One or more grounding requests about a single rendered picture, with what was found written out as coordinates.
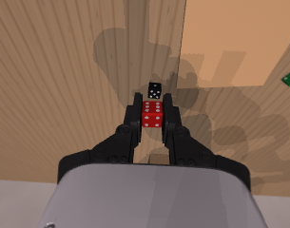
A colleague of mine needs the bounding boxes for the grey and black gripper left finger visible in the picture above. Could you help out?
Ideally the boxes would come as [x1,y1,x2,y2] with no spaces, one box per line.
[57,92,143,185]

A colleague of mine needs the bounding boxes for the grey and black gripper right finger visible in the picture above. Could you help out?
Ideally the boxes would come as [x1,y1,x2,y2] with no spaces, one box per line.
[162,93,251,192]

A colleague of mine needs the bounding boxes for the black die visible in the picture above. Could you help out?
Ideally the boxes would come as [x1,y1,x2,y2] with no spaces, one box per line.
[147,82,162,99]

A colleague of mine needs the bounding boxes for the red die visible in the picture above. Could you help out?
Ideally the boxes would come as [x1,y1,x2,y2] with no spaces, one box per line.
[142,101,163,127]

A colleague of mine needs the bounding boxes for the tan flat mat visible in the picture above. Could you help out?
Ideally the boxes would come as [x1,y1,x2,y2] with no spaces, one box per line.
[176,0,290,88]

